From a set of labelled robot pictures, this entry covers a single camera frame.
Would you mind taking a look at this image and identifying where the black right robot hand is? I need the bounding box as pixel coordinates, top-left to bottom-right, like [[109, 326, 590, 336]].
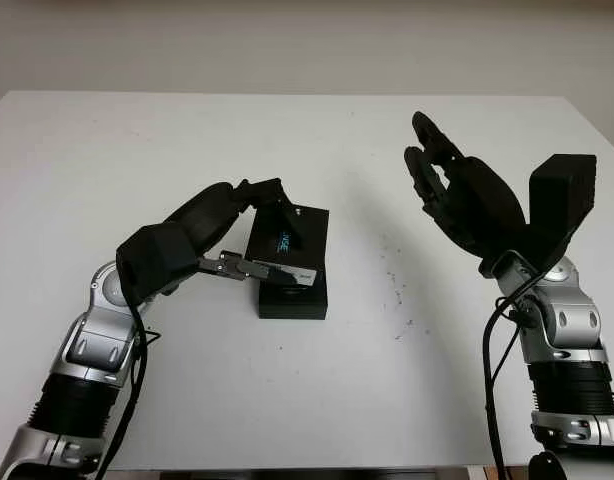
[[403, 110, 529, 261]]

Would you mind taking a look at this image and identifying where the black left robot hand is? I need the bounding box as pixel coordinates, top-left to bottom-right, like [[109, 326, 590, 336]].
[[161, 177, 304, 286]]

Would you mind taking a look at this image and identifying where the black RealSense box lid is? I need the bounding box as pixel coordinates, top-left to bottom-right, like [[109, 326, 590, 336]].
[[243, 201, 331, 289]]

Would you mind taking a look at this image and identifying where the dark robot torso edge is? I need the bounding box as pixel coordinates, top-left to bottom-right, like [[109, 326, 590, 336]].
[[106, 467, 468, 480]]

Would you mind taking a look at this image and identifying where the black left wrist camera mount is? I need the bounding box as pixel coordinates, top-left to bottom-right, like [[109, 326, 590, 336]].
[[115, 221, 204, 307]]

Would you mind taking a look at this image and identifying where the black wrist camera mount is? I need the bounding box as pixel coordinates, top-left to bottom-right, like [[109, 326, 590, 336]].
[[506, 153, 599, 274], [115, 221, 204, 307]]

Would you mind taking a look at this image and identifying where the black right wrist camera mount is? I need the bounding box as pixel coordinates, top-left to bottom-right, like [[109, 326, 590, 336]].
[[506, 153, 599, 274]]

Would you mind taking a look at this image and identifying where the black camera box base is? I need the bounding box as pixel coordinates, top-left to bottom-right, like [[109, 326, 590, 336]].
[[257, 269, 330, 321]]

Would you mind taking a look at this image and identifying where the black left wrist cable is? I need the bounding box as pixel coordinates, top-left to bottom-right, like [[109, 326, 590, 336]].
[[93, 298, 161, 480]]

